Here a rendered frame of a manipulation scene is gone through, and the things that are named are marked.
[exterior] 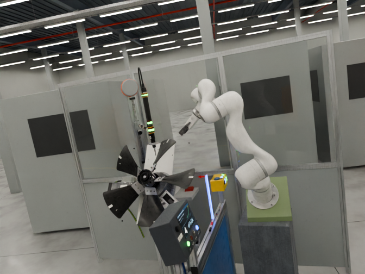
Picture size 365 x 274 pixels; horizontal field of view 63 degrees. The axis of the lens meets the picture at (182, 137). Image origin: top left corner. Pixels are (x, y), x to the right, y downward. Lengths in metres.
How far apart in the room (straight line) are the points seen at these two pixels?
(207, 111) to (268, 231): 0.83
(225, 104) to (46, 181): 3.63
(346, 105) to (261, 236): 3.92
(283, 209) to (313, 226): 1.04
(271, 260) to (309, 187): 0.99
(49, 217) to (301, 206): 3.51
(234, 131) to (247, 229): 0.67
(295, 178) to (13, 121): 3.73
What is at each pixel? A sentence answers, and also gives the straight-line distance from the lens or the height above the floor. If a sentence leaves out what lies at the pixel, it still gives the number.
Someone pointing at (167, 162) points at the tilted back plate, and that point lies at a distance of 2.50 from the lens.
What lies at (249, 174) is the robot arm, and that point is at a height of 1.31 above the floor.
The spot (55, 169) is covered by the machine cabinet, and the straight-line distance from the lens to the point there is 4.62.
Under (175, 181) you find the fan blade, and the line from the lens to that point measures 2.10.
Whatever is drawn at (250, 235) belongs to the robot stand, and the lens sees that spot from 1.95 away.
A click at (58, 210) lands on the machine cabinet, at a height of 0.37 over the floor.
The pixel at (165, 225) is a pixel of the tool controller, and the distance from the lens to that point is 1.34.
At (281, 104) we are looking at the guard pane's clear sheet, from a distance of 2.65.
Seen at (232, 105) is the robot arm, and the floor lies 1.68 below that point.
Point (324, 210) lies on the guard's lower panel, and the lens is 2.91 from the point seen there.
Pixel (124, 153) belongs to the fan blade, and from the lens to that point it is 2.41.
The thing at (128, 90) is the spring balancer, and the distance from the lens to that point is 2.80.
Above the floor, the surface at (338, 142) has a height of 1.17.
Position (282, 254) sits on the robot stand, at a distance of 1.99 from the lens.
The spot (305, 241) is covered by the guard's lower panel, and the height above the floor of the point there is 0.29.
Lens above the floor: 1.80
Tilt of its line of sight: 9 degrees down
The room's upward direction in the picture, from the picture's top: 9 degrees counter-clockwise
